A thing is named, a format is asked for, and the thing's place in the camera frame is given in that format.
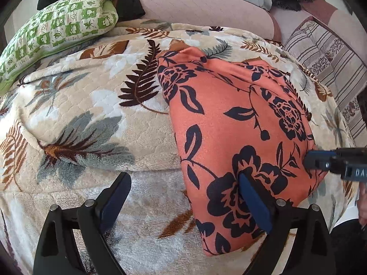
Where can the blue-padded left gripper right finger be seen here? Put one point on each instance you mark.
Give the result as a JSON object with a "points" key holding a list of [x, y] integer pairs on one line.
{"points": [[311, 252]]}

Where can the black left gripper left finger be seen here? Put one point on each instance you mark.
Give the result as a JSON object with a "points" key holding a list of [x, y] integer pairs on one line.
{"points": [[57, 251]]}

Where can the orange black floral garment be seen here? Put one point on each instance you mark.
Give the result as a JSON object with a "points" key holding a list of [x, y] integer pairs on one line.
{"points": [[232, 118]]}

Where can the person's right hand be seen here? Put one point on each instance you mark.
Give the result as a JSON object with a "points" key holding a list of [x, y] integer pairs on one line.
{"points": [[362, 204]]}

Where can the striped floral cushion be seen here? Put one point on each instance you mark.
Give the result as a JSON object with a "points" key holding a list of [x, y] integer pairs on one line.
{"points": [[337, 67]]}

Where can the leaf-pattern plush blanket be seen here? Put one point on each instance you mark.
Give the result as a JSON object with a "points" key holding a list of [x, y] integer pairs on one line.
{"points": [[82, 117]]}

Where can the pink quilted bolster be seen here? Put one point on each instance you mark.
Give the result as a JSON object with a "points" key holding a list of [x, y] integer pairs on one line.
{"points": [[215, 13]]}

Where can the green white patterned pillow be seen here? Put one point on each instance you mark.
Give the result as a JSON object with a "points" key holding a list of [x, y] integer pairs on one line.
{"points": [[62, 25]]}

